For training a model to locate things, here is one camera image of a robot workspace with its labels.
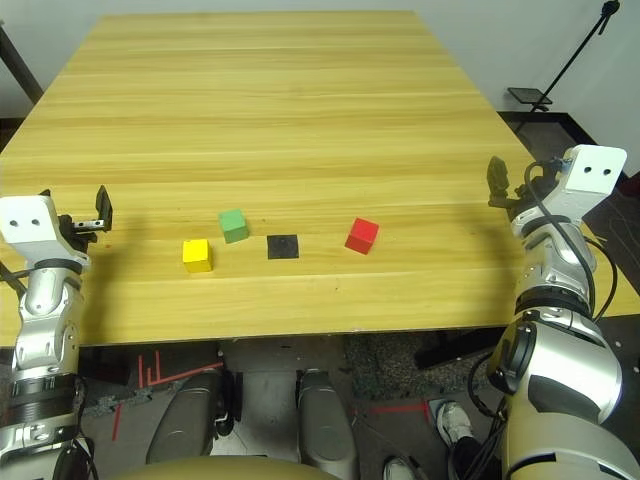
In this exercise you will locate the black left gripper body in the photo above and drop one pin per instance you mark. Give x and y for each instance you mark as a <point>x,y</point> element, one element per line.
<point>80,237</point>

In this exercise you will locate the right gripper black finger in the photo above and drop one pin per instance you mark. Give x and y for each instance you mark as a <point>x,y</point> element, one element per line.
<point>497,175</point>

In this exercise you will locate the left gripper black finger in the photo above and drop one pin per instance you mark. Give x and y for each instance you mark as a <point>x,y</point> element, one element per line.
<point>103,207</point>
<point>46,193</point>

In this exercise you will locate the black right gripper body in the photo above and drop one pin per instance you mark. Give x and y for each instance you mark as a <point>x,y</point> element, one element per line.
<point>525,197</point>

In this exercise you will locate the yellow wooden block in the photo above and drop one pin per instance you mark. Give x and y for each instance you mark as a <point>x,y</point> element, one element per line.
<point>196,255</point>

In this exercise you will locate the green wooden block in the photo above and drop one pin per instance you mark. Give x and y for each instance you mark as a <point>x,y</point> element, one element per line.
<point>233,226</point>

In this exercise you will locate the red wooden block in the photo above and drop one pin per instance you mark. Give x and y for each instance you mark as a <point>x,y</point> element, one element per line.
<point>361,235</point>

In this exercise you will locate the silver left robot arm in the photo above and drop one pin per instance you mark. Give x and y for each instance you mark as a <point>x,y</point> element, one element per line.
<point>40,320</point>

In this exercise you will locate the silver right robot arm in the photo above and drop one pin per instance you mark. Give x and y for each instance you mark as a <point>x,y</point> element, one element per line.
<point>550,380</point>

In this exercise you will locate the black flat holder plate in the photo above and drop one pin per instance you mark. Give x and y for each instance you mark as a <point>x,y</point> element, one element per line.
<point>530,95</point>

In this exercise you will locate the dark metal table leg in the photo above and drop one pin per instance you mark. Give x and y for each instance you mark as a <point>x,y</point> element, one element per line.
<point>17,55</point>

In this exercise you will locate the black tripod stand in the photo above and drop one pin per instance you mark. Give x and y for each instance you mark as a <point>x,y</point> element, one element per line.
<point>575,55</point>

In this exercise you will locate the black square marker pad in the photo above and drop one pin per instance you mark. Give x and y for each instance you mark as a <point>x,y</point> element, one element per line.
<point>282,247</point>

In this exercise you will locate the red floor tape strip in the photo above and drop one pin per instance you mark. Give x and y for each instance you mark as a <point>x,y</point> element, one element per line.
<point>117,422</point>

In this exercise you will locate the grey robot left leg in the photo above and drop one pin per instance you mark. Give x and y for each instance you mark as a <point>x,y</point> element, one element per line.
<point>185,420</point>

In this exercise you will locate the grey robot leg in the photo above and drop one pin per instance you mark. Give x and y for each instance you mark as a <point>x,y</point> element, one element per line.
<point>322,420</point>
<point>185,420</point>

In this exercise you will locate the grey speckled carpet patch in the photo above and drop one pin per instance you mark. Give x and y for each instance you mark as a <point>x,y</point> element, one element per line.
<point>390,365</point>

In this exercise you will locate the grey flat floor plate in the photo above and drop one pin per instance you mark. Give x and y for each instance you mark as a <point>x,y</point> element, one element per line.
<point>434,406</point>

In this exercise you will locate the white sneaker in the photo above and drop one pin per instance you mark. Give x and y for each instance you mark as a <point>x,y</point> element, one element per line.
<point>397,470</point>
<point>455,420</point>

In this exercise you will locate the red floor tape corner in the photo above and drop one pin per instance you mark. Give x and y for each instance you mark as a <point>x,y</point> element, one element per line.
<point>400,410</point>

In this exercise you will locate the tan robot torso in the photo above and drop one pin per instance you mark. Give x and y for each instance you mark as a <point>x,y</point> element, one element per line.
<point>215,470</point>

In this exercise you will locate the grey robot right leg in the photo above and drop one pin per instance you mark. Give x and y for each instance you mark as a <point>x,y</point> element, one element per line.
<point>322,420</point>

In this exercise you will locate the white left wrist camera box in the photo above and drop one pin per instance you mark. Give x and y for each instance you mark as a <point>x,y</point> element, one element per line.
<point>25,225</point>

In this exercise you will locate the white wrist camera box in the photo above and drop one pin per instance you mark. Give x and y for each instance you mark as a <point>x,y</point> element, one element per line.
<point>592,172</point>
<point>25,225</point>

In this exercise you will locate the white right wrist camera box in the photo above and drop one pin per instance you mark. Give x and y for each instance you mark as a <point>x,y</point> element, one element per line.
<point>592,172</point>

